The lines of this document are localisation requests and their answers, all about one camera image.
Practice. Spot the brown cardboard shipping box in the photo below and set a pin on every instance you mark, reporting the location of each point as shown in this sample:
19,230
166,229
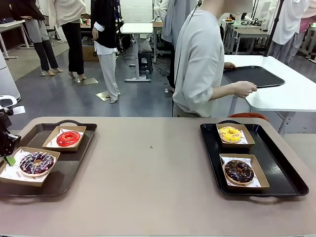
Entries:
89,53

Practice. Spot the red glazed donut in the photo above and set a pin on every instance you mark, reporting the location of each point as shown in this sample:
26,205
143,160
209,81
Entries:
61,140

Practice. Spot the grey background desk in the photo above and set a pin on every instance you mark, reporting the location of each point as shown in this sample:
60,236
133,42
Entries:
12,24

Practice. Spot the gold mannequin base plate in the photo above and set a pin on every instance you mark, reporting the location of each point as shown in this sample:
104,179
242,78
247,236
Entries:
103,95
87,81

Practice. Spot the black stand pole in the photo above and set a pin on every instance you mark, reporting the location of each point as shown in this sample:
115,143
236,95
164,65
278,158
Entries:
275,24

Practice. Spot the chocolate sprinkled donut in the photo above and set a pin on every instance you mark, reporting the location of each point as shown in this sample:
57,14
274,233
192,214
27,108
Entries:
232,175

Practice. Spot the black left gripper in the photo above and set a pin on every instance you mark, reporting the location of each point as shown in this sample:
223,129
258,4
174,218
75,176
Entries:
6,138

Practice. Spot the mannequin in grey trousers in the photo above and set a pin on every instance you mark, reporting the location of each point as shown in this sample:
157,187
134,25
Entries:
40,32

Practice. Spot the orange stool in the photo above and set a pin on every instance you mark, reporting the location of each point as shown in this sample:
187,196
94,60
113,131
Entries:
247,116

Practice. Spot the person in beige sweater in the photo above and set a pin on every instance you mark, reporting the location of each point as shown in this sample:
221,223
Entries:
197,61

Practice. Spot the pink garment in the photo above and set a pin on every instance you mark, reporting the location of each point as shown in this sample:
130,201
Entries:
306,24

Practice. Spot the person's left hand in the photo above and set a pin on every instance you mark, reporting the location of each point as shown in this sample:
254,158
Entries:
229,65

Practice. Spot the mannequin in black trousers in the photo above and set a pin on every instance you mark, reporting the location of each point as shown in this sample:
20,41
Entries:
72,42

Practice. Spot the large white table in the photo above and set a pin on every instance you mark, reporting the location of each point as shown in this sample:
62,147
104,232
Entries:
284,96

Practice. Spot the yellow sprinkled donut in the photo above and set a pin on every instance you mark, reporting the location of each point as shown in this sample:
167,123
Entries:
225,135

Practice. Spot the purple white-striped donut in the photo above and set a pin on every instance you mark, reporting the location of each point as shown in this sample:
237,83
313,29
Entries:
27,168

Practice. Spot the brown cardboard food box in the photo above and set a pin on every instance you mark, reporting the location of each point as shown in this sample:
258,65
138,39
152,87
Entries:
49,145
32,184
263,172
250,143

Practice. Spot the white height-adjustable desk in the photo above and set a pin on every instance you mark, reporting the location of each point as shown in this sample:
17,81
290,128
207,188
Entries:
137,28

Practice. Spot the mannequin in white trousers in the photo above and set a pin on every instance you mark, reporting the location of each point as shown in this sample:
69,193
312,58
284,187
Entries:
106,32

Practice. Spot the white cylindrical appliance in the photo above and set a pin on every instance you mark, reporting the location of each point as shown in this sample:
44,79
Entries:
7,74

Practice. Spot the person's right forearm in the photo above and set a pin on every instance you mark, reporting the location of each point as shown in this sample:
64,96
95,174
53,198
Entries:
222,91

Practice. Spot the black step stool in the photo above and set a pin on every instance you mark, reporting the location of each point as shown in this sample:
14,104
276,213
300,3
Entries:
145,61

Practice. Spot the white background workbench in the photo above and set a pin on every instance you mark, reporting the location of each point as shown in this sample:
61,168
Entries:
247,32

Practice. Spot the plain black serving tray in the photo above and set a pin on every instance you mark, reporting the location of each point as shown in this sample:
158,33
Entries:
256,76

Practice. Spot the person's right hand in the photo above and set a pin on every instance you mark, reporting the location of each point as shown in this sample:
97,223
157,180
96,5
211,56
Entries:
244,89

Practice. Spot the white paper tag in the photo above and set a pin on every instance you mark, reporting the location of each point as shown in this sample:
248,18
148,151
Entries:
18,110

